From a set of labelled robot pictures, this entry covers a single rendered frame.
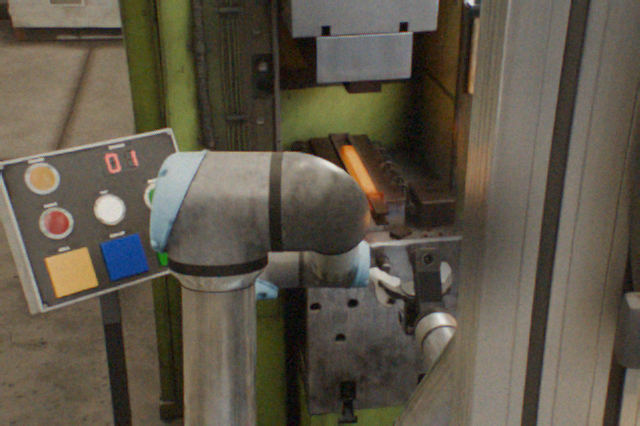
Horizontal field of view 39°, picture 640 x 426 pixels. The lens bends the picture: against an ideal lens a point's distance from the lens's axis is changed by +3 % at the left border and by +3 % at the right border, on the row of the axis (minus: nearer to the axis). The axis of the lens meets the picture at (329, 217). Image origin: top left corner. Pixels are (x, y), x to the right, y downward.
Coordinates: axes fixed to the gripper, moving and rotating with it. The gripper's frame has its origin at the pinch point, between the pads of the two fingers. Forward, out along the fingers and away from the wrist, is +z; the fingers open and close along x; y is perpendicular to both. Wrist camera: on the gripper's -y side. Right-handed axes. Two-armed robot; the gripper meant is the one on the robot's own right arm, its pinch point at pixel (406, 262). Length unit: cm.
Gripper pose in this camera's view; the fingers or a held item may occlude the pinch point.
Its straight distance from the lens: 171.0
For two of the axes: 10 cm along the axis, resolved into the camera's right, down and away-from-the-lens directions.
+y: 0.0, 9.0, 4.4
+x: 9.9, -0.7, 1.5
